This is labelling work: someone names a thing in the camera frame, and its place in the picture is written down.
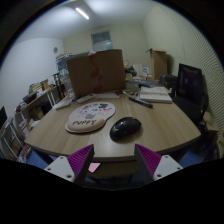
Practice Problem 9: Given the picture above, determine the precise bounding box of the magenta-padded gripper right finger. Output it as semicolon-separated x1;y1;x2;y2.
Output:
133;143;184;185

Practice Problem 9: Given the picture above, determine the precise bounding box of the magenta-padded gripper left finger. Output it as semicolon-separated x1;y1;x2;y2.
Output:
43;143;96;186

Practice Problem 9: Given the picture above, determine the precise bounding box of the black computer mouse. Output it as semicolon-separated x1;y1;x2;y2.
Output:
109;116;143;142

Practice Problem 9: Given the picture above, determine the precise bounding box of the printed mouse pad with wrist rest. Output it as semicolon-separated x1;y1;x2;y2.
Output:
65;101;117;134

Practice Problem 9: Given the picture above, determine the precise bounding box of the pink sticky note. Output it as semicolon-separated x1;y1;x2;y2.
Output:
88;162;101;174

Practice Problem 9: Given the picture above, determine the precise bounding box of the black pen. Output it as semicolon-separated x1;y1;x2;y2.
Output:
128;96;154;109

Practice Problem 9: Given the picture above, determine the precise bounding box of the white open book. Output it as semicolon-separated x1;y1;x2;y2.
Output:
138;85;174;104

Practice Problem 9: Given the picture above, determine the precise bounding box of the cluttered shelf unit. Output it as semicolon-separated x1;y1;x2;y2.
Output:
0;79;66;161

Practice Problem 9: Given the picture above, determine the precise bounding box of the blue book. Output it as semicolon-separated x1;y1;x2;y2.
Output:
128;78;161;89

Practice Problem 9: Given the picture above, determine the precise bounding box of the black office chair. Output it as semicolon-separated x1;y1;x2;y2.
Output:
171;63;209;126

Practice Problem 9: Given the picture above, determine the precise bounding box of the large brown cardboard box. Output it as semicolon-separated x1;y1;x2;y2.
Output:
66;49;127;99

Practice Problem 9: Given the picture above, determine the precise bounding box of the tall open cardboard box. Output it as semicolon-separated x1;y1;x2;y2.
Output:
145;48;169;81

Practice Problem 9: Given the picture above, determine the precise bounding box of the glass display cabinet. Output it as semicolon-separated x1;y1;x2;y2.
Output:
55;53;79;73

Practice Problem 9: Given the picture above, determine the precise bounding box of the grey door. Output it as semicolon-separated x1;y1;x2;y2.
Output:
91;30;114;53

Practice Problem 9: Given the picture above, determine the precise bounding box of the ceiling tube light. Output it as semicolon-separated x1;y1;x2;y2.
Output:
74;7;90;20

